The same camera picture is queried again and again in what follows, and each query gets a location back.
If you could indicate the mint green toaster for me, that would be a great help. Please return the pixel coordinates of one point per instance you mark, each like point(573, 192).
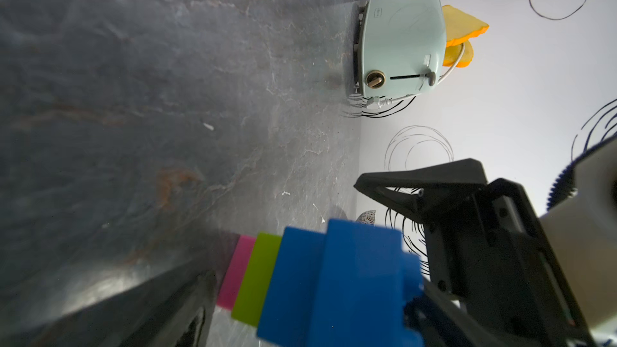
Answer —
point(400, 50)

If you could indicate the orange toast slice right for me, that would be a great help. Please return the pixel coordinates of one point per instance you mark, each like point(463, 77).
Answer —
point(463, 54)

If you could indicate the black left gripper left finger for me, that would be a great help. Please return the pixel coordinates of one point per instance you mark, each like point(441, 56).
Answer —
point(170, 310)

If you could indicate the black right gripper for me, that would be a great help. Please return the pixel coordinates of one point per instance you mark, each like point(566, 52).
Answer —
point(486, 252)

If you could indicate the lime green long lego brick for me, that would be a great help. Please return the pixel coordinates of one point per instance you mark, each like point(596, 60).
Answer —
point(254, 287)

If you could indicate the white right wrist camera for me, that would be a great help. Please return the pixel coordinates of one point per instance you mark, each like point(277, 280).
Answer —
point(580, 224)

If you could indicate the blue long lego brick front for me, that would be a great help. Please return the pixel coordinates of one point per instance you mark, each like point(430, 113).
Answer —
point(365, 282)

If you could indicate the pink square lego brick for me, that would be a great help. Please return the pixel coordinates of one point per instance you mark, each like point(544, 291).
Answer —
point(234, 275)

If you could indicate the white sink strainer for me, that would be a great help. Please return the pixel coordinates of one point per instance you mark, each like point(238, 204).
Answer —
point(367, 217)

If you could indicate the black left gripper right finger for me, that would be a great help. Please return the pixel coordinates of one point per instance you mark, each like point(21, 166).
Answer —
point(439, 321)

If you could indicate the blue long lego brick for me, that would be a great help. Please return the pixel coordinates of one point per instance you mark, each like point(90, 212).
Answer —
point(288, 305)
point(365, 282)

